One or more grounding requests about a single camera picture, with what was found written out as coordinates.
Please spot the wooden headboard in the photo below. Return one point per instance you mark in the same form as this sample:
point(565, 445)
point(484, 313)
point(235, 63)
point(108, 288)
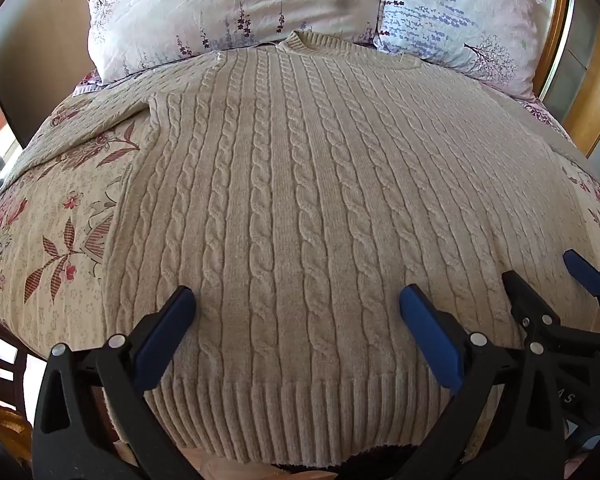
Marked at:
point(556, 20)

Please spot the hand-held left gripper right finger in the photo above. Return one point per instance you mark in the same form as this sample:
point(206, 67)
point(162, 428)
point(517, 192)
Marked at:
point(430, 332)

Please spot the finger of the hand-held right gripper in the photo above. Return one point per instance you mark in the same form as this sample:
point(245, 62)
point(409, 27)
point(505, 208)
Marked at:
point(586, 272)
point(522, 295)

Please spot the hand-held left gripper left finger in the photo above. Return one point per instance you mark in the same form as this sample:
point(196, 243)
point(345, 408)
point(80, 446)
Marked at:
point(165, 332)

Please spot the floral bedspread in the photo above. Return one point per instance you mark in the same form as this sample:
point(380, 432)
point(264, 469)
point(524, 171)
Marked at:
point(55, 230)

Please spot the wooden chair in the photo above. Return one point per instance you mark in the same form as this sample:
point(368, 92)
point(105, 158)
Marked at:
point(10, 355)

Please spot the pink floral pillow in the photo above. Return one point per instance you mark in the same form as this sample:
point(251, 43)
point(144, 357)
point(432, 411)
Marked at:
point(220, 5)

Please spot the tree print pillow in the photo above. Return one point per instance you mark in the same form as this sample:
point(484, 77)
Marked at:
point(455, 15)

